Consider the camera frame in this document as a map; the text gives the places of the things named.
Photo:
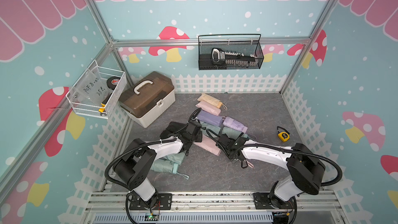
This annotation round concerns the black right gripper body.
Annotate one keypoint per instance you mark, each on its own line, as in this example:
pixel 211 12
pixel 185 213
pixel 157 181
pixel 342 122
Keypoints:
pixel 232 160

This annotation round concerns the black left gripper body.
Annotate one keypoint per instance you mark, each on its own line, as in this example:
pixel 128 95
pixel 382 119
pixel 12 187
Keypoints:
pixel 198 138

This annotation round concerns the mint green sleeved umbrella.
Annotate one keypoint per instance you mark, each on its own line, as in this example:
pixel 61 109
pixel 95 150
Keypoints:
pixel 231 133

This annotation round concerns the pink sleeve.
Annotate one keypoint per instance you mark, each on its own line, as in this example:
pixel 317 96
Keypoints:
pixel 208 145

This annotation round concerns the lilac sleeve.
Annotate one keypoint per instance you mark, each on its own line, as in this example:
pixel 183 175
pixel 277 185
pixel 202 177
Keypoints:
pixel 210 118

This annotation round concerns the mint green sleeve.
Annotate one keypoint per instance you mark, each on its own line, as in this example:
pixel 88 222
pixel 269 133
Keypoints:
pixel 176 158
pixel 215 129

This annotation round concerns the pink sleeved umbrella front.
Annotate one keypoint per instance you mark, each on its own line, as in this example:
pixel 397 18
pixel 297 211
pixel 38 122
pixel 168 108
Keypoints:
pixel 245 164

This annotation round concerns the pink sleeved umbrella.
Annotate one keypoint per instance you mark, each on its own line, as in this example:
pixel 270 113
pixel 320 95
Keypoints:
pixel 209 108
pixel 245 164

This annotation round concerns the lilac sleeved umbrella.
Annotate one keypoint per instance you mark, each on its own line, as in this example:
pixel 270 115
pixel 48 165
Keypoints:
pixel 237 126

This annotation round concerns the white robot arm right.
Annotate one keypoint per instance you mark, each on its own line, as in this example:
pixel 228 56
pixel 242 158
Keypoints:
pixel 308 172

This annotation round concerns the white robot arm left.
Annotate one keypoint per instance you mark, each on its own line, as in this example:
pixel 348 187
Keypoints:
pixel 130 169

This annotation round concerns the beige sleeved umbrella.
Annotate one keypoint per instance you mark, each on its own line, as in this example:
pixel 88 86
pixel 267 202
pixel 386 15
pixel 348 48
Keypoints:
pixel 212 101

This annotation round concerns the yellow tape measure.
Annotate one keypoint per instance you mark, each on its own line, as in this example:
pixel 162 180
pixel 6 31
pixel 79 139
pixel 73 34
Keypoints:
pixel 283 134

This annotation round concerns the brown lidded white toolbox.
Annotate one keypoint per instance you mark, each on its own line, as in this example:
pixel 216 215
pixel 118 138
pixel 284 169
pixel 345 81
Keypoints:
pixel 148 99

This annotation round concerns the socket set in basket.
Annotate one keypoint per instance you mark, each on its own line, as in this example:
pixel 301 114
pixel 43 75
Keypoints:
pixel 232 59

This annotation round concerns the yellow black tool in bin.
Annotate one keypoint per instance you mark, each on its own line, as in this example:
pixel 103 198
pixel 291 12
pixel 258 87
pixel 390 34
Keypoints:
pixel 103 104

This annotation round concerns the black tape roll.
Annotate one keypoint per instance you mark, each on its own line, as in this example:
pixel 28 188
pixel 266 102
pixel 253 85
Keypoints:
pixel 113 82

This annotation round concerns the black wire wall basket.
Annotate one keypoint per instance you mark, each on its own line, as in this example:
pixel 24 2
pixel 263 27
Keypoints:
pixel 230 51

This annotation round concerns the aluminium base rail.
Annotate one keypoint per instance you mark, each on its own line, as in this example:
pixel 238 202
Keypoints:
pixel 242 207

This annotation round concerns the clear acrylic wall bin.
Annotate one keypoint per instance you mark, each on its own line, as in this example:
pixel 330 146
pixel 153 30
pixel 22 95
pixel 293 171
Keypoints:
pixel 88 92

